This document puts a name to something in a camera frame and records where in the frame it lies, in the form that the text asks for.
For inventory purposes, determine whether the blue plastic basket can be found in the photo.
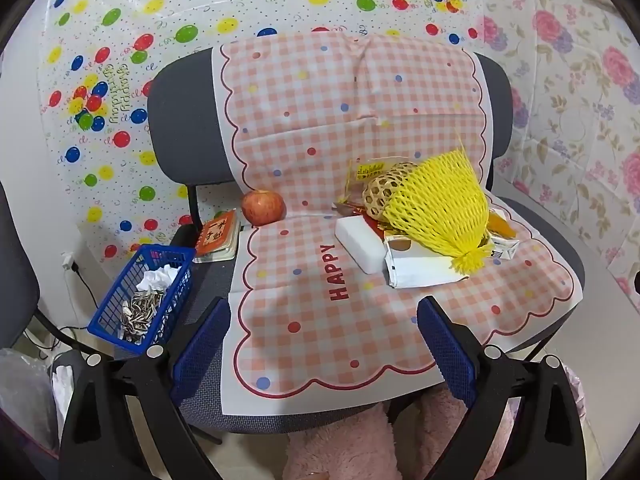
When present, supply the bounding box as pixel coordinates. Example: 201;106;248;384
87;244;197;358

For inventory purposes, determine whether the grey office chair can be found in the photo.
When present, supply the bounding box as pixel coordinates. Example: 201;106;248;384
146;42;586;436

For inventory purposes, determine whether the woven bamboo ball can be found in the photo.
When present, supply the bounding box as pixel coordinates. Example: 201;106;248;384
362;162;416;221

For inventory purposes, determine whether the crumpled white paper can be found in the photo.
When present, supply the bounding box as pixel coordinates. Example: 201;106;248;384
136;266;181;292

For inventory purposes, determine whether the pink plush toy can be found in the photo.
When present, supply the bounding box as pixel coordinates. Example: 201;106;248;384
285;365;586;480

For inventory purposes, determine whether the floral print sheet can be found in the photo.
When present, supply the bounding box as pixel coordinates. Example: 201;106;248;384
477;0;640;301

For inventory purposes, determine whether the clear plastic bag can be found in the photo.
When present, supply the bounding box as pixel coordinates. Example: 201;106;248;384
0;347;61;453

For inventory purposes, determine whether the white foam block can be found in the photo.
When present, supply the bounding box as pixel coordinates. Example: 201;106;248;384
334;215;388;275

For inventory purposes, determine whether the balloon print plastic sheet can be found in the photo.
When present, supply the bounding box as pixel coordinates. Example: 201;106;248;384
30;0;488;261

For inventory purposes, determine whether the small white drink carton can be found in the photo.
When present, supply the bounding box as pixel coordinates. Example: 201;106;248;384
482;232;521;262

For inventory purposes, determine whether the white glove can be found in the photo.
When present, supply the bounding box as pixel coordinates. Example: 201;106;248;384
51;364;76;413

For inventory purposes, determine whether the pink checkered HAPPY cloth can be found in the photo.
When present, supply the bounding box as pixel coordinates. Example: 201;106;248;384
212;32;581;416

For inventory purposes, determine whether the pile of sunflower seed shells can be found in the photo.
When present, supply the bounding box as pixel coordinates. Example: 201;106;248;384
119;290;167;343

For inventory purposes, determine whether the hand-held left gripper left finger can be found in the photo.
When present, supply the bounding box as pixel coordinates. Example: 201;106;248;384
59;296;232;480

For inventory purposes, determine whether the orange red snack packet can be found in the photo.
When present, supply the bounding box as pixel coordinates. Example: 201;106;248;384
332;200;396;236

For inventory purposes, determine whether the white cardboard box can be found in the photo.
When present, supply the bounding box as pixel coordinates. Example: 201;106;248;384
382;230;468;290

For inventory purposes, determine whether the yellow foam fruit net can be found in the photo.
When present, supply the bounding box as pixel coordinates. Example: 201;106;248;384
381;132;493;277

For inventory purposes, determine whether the orange wrapper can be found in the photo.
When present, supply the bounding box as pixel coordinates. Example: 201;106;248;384
487;210;516;238

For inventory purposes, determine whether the dark grey chair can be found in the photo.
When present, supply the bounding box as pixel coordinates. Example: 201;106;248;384
0;180;41;351

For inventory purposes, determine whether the red apple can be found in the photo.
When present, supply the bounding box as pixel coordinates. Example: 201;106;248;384
241;189;286;227

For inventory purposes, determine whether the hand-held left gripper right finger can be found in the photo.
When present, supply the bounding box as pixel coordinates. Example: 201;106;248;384
416;296;587;480

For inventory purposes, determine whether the orange covered booklet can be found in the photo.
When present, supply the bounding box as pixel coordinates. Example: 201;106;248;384
192;208;242;263

